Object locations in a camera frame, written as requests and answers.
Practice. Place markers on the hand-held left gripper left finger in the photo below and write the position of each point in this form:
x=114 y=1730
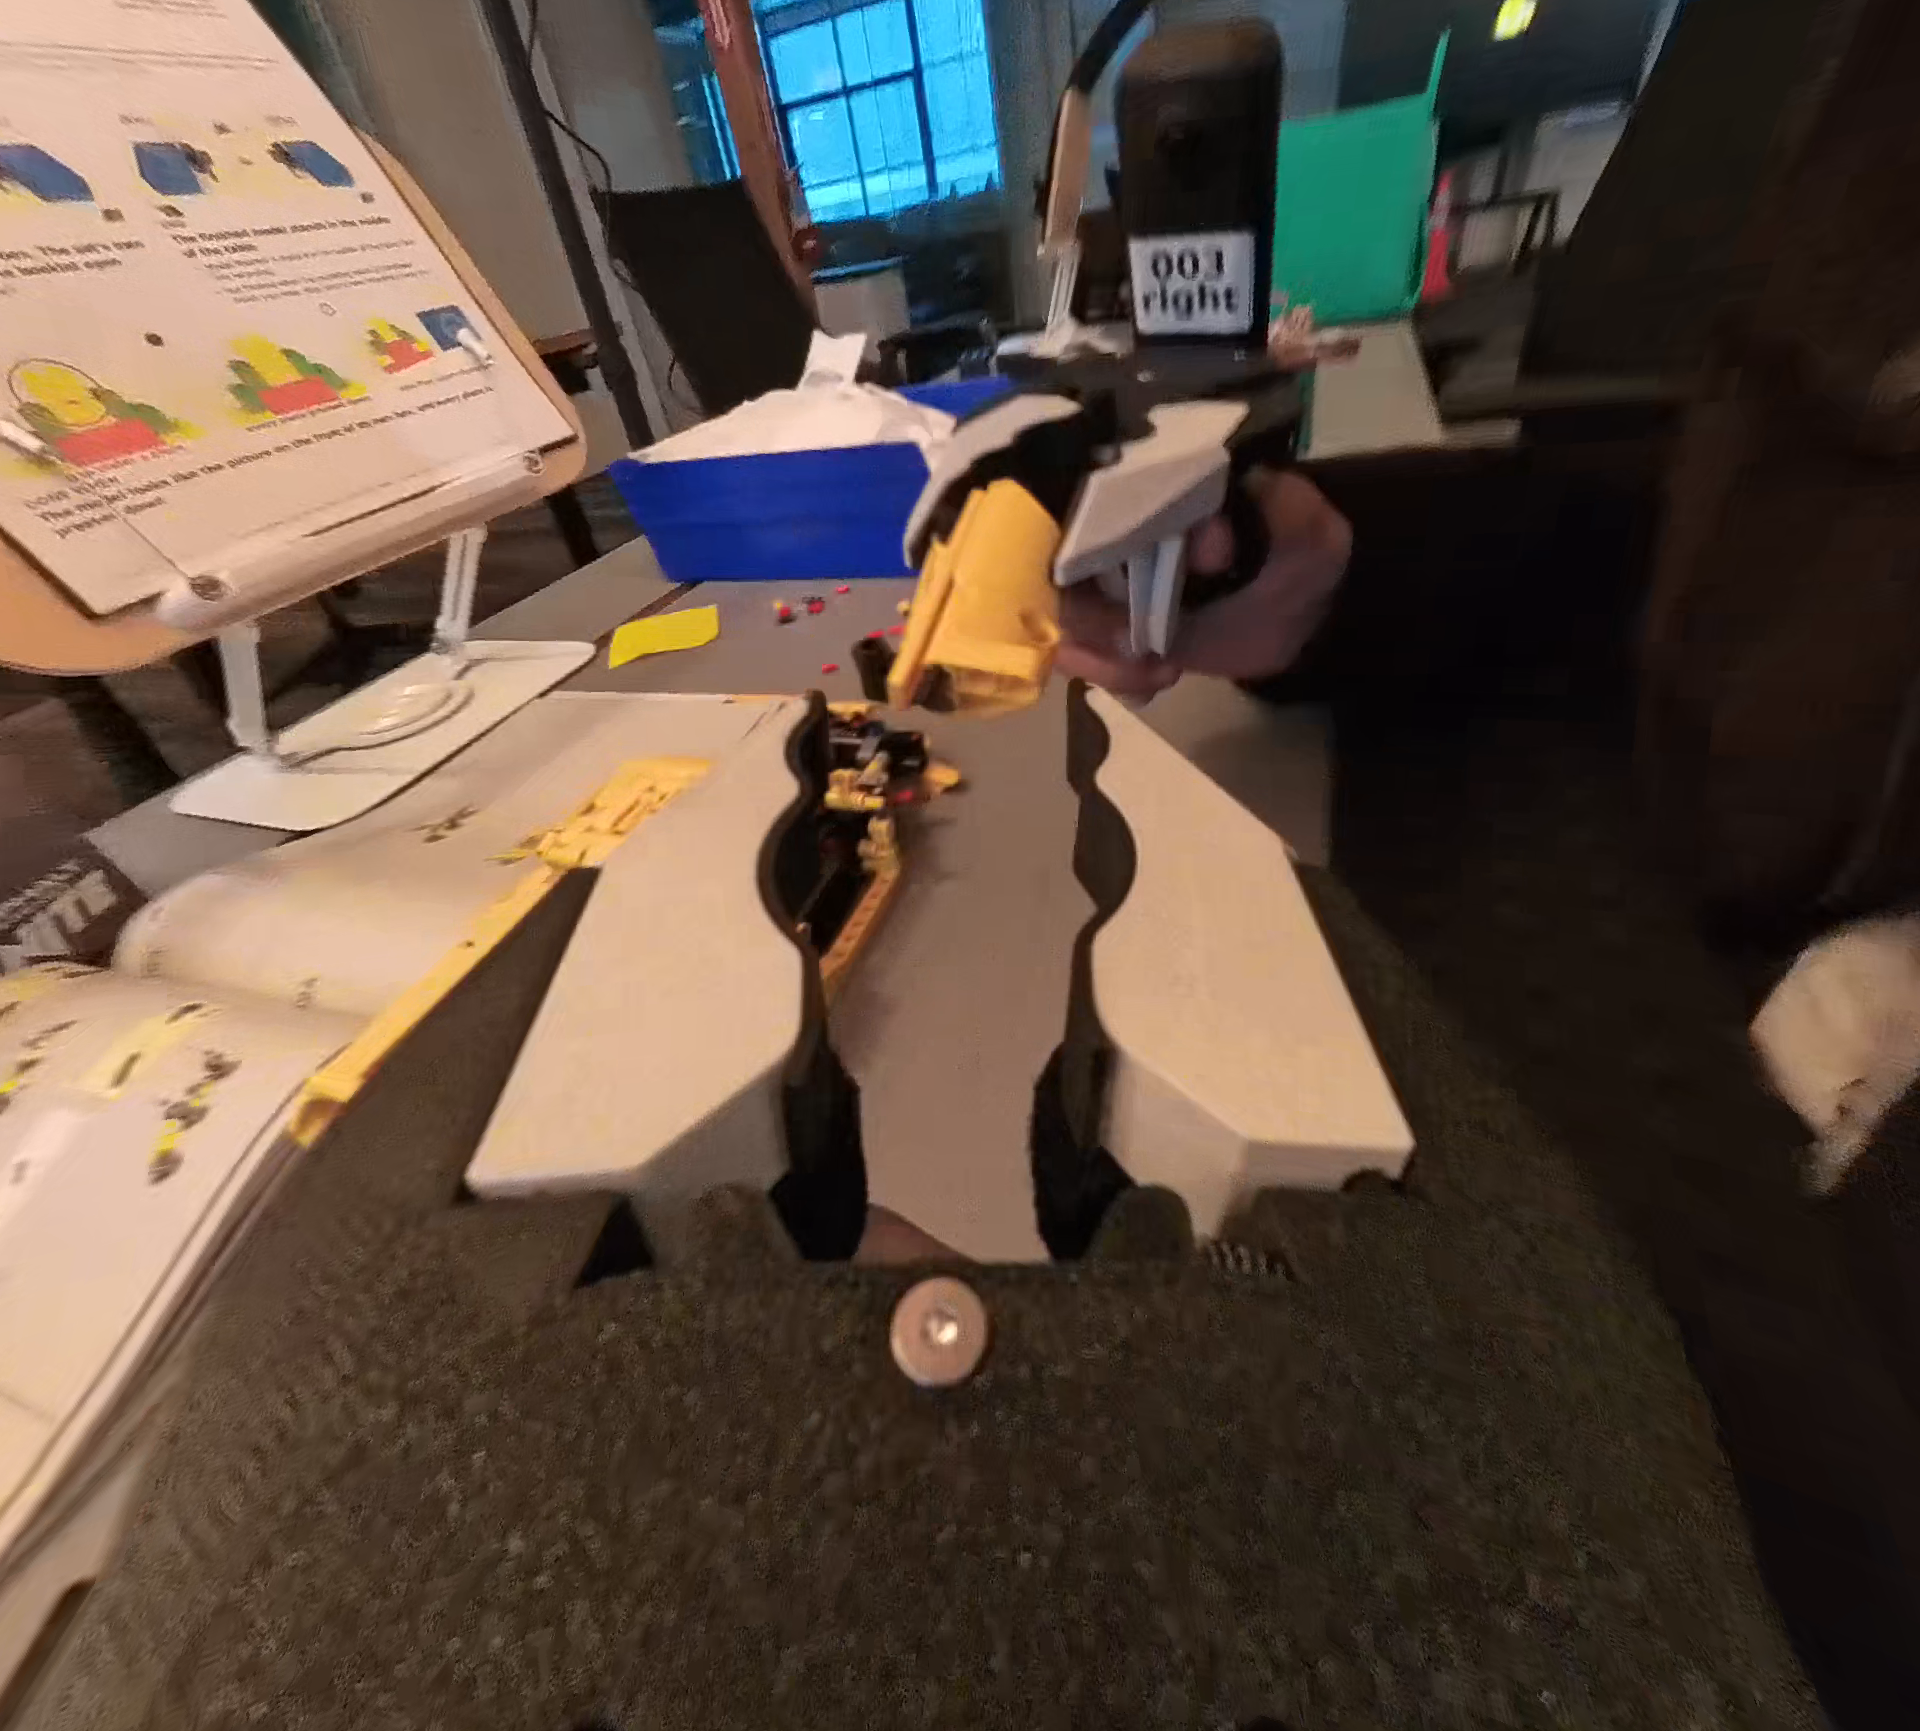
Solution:
x=644 y=1043

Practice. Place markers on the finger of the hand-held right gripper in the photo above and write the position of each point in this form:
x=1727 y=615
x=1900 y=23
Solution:
x=993 y=459
x=1151 y=487

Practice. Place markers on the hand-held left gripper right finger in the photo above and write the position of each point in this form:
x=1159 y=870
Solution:
x=1244 y=1043

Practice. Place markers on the yellow curved panel piece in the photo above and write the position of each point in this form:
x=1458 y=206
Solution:
x=975 y=594

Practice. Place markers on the yellow brick car model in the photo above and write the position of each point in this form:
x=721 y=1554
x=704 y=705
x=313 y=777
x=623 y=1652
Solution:
x=631 y=810

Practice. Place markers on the person's right forearm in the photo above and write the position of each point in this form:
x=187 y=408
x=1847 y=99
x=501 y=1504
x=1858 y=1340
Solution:
x=1498 y=594

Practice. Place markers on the grey desk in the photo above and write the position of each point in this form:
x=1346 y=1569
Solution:
x=960 y=1012

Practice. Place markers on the person's right hand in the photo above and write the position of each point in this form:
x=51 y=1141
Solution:
x=1276 y=576

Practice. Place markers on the white metal stand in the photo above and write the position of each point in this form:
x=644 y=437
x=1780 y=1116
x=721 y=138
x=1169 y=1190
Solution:
x=1066 y=154

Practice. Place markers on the green board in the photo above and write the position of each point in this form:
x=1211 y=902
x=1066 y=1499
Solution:
x=1351 y=204

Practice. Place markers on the white plastic bags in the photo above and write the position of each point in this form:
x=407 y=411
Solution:
x=795 y=426

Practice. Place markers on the pile of small coloured pieces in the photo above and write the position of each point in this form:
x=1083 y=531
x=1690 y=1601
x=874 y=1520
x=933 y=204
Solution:
x=805 y=610

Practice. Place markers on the blue plastic bin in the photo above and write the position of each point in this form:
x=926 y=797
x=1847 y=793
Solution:
x=747 y=515

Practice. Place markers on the open instruction booklet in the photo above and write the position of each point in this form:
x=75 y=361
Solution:
x=298 y=927

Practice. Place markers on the yellow sticky note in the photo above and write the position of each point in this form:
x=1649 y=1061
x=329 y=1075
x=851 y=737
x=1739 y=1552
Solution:
x=669 y=633

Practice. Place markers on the toy car box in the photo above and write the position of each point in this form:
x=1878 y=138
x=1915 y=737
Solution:
x=47 y=933

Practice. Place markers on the fleece-lined jacket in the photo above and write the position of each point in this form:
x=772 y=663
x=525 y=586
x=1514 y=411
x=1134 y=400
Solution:
x=1805 y=559

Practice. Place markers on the wooden document stand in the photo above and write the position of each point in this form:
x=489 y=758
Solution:
x=47 y=622

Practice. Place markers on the printed instruction sheet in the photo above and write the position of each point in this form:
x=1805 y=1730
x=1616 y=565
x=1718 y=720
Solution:
x=241 y=204

